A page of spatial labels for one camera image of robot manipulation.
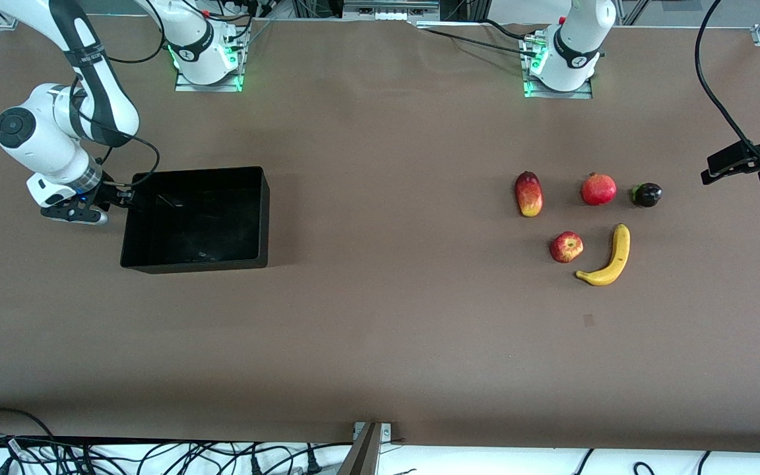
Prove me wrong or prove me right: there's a black plastic box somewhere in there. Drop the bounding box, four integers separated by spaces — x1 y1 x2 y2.
120 166 270 274

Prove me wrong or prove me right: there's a yellow banana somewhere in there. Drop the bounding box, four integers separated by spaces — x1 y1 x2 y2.
575 224 631 286

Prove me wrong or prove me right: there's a red apple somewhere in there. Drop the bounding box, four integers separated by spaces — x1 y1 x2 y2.
550 231 584 264

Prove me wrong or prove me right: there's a dark purple mangosteen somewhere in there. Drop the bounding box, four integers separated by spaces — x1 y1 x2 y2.
630 183 663 208

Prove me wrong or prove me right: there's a red pomegranate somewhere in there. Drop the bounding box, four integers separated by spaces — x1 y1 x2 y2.
581 172 618 206

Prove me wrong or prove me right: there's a red yellow mango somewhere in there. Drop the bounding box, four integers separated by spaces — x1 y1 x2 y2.
514 171 544 218

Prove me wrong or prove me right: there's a grey device with ports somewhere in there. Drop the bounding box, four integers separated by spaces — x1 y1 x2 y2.
342 0 441 20

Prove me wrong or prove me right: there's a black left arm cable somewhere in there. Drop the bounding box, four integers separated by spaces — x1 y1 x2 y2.
695 0 760 166

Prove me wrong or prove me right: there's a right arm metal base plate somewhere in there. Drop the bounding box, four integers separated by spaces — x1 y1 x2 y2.
174 40 243 93

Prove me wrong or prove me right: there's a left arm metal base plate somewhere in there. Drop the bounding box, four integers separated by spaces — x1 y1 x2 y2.
522 33 593 100

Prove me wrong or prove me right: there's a black base cable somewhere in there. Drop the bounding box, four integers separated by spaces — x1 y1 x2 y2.
418 25 539 57

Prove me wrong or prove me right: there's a metal post bracket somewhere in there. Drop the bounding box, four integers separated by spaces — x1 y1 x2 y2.
352 422 393 441

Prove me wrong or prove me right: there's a grey camera post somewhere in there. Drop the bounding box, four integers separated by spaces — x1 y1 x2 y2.
337 421 382 475

